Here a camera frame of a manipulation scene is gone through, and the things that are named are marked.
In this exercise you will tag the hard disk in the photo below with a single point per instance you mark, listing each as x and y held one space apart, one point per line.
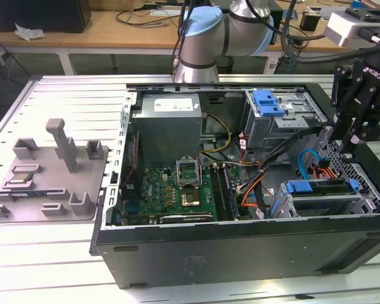
329 188

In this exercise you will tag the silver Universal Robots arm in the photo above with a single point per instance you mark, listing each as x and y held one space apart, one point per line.
202 41

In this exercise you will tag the metal disk bay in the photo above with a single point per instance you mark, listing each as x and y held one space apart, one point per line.
323 199

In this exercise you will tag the metal optical drive cage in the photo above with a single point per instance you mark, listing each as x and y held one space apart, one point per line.
282 130

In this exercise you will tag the small black cube device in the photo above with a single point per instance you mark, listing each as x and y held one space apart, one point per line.
310 22

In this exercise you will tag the blue plastic drive latch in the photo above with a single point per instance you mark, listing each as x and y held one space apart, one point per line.
267 104

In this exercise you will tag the installed RAM stick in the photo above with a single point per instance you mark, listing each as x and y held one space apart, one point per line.
230 193

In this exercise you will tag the black RAM slot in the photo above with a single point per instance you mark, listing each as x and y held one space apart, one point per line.
218 193

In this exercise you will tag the grey power supply unit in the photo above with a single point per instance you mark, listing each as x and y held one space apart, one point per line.
164 133

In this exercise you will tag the CPU socket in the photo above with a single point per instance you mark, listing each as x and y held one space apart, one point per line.
190 199

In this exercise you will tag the black PC case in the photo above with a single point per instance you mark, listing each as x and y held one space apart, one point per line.
240 253

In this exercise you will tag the black graphics card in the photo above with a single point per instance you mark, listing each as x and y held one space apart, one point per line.
187 218

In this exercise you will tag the green motherboard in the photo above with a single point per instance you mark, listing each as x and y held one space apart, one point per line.
158 190

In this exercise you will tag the wooden desk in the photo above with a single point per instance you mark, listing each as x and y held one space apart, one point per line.
98 35

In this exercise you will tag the grey parts rack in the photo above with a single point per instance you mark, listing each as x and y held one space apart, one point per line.
50 190

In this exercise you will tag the large black computer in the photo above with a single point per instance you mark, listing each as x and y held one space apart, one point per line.
41 16

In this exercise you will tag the crumpled white tissue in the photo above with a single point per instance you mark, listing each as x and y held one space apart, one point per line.
28 31

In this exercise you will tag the spare RAM stick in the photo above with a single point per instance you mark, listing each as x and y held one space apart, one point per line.
25 193

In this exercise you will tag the spare CPU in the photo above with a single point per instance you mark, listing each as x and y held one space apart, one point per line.
20 178

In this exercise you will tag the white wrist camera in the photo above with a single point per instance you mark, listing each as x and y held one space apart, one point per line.
345 28

